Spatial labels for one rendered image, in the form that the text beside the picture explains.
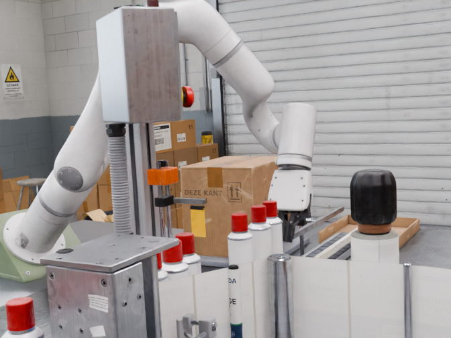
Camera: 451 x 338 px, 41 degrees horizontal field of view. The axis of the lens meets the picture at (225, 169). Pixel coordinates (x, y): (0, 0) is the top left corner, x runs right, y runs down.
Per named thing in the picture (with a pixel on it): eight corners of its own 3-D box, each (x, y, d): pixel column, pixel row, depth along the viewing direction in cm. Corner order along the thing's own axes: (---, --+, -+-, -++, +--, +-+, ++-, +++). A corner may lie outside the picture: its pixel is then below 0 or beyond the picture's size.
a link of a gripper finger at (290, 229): (286, 212, 144) (284, 241, 143) (299, 213, 142) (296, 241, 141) (292, 214, 147) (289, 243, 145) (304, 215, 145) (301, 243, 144)
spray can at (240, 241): (249, 317, 122) (244, 216, 120) (226, 314, 125) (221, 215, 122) (260, 309, 126) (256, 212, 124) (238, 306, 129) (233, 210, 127)
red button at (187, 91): (179, 86, 105) (195, 85, 106) (172, 86, 108) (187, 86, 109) (180, 108, 105) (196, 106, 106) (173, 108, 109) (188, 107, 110)
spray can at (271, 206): (278, 294, 135) (275, 204, 133) (258, 292, 137) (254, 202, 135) (288, 288, 139) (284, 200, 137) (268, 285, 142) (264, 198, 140)
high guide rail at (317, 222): (129, 333, 99) (129, 325, 98) (123, 332, 99) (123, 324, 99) (344, 210, 191) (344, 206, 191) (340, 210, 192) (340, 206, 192)
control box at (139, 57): (128, 124, 100) (120, 5, 97) (103, 122, 115) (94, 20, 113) (186, 120, 104) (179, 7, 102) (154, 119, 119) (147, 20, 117)
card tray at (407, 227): (398, 249, 186) (398, 237, 186) (318, 243, 199) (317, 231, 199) (419, 229, 212) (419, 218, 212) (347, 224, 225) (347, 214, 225)
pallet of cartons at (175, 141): (151, 266, 489) (141, 124, 476) (73, 257, 532) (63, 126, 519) (226, 234, 592) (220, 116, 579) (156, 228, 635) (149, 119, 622)
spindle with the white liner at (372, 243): (394, 343, 106) (391, 174, 102) (345, 335, 110) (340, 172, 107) (407, 325, 114) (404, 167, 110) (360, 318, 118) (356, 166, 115)
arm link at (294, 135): (268, 157, 150) (290, 151, 142) (274, 106, 153) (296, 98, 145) (296, 163, 154) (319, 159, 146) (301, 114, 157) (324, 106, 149)
